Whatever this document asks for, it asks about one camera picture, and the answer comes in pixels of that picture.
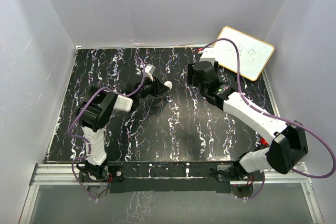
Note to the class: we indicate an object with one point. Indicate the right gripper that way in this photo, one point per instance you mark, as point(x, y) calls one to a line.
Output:
point(192, 81)

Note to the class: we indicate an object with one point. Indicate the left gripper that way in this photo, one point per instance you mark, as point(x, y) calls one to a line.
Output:
point(158, 87)

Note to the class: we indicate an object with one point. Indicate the white round disc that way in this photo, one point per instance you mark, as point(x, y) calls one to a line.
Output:
point(168, 84)

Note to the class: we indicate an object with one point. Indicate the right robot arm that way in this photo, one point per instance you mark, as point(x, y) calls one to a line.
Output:
point(287, 143)

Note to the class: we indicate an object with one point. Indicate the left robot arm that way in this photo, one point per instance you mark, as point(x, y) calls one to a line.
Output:
point(97, 108)

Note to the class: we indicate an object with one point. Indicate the small whiteboard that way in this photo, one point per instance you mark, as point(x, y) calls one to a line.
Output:
point(253, 53)

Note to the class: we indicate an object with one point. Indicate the black base bar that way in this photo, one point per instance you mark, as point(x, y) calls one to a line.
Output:
point(221, 177)

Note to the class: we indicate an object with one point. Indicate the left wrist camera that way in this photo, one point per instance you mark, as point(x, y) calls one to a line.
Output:
point(149, 71)

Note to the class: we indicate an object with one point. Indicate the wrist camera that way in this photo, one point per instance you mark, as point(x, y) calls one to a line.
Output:
point(149, 71)
point(207, 54)

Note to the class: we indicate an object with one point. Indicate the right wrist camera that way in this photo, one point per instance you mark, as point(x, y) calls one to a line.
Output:
point(207, 54)

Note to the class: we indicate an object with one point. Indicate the aluminium rail frame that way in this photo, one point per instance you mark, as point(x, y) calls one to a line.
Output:
point(160, 156)

